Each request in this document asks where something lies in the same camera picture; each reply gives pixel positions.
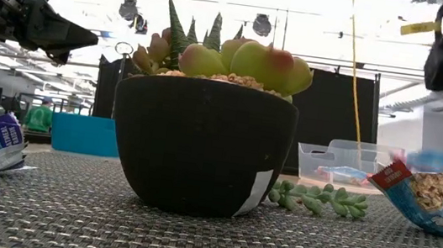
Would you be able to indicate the succulent plant in black pot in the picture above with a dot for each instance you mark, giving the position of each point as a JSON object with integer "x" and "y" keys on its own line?
{"x": 201, "y": 147}

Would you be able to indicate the person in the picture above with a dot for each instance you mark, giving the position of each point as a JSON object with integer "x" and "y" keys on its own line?
{"x": 39, "y": 118}

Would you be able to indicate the clear plastic bin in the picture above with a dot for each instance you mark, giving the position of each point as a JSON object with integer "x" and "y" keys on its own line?
{"x": 382, "y": 160}

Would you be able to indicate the grey woven placemat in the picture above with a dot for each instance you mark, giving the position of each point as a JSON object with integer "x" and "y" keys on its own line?
{"x": 206, "y": 245}

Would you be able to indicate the teal plastic bin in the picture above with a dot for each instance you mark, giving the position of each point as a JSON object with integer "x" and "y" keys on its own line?
{"x": 84, "y": 134}

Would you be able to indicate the black room divider panel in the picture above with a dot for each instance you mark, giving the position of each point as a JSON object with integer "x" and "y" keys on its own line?
{"x": 333, "y": 112}

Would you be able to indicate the white paper strip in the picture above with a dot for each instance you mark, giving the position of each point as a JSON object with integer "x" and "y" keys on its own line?
{"x": 27, "y": 168}

